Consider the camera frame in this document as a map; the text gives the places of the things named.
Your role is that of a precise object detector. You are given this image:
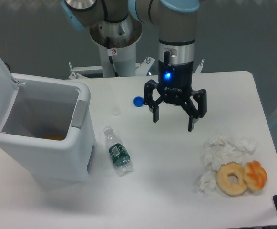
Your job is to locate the plain ring donut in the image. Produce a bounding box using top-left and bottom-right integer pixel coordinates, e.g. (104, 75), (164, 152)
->
(216, 162), (247, 196)

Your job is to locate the white trash can body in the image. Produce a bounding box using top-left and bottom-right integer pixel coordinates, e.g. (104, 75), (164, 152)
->
(0, 73), (95, 182)

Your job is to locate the blue bottle cap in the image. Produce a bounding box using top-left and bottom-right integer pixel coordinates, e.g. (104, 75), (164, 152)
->
(133, 96), (144, 107)

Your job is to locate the small crumpled white tissue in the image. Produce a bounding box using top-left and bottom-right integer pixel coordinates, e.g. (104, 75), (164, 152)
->
(198, 171), (217, 196)

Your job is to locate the large crumpled white tissue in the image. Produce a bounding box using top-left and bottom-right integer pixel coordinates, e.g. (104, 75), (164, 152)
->
(202, 135), (257, 171)

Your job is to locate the clear plastic bottle green label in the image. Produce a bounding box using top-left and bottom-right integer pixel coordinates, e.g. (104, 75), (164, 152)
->
(103, 126), (133, 176)

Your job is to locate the orange glazed twisted bun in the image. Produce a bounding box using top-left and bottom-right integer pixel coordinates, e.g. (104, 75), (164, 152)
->
(243, 160), (267, 192)

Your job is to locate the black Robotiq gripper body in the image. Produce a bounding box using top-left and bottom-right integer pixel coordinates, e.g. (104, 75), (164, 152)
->
(158, 43), (195, 105)

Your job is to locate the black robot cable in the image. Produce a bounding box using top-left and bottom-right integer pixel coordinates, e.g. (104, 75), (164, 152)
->
(105, 36), (119, 78)

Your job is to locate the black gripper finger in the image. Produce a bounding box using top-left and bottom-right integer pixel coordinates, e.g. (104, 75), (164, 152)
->
(144, 80), (163, 123)
(181, 89), (207, 132)

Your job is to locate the orange item inside trash can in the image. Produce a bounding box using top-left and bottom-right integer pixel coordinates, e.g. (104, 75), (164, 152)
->
(44, 135), (65, 141)

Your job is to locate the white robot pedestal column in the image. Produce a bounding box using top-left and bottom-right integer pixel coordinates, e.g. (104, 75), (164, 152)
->
(90, 15), (142, 78)

